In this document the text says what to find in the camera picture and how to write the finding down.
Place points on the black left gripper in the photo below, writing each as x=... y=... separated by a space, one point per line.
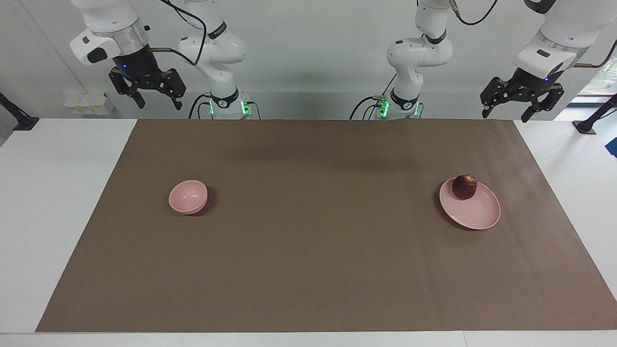
x=530 y=84

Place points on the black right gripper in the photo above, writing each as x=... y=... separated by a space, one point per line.
x=137 y=67

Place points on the dark red apple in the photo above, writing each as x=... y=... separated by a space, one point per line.
x=464 y=187

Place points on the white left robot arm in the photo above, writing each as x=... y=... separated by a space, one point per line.
x=419 y=53

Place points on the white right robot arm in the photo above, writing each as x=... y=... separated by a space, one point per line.
x=219 y=50

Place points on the pink bowl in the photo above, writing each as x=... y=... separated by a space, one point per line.
x=187 y=197

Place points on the pink plate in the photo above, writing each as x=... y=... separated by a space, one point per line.
x=477 y=214

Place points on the white tissue box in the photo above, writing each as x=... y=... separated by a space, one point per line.
x=89 y=106

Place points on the black stand pole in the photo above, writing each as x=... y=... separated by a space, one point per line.
x=21 y=123
x=585 y=126

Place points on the window with green foliage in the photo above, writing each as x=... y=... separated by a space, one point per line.
x=607 y=79

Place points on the blue object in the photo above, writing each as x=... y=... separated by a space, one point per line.
x=613 y=147

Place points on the brown table mat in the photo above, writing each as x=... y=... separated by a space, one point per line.
x=308 y=265

